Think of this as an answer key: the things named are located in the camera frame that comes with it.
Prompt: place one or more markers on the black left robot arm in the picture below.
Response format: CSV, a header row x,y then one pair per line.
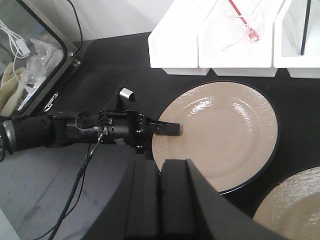
x,y
51,131

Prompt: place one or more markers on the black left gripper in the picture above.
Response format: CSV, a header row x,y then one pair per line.
x,y
133,129

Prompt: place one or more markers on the right white storage bin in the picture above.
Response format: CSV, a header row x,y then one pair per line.
x,y
289,27

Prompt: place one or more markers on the middle white storage bin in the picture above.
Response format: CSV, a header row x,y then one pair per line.
x,y
239,62

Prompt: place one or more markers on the steel glass-door chamber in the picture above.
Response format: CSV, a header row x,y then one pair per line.
x,y
34,54

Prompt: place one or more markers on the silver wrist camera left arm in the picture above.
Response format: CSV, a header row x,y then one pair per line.
x,y
124,97

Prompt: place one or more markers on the beige round plate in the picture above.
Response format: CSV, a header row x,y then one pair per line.
x,y
229,131
292,208

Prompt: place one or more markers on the left white storage bin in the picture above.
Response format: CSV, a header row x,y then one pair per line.
x,y
173,44

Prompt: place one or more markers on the white storage bin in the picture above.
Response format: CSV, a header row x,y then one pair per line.
x,y
173,44
239,62
289,27

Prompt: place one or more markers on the red white stirring rod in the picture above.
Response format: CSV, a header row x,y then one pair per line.
x,y
251,33

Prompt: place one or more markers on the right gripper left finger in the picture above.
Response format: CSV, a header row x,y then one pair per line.
x,y
143,213

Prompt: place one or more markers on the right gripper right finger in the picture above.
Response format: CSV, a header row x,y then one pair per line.
x,y
191,209

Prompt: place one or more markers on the glass beaker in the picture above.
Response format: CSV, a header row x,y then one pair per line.
x,y
235,33

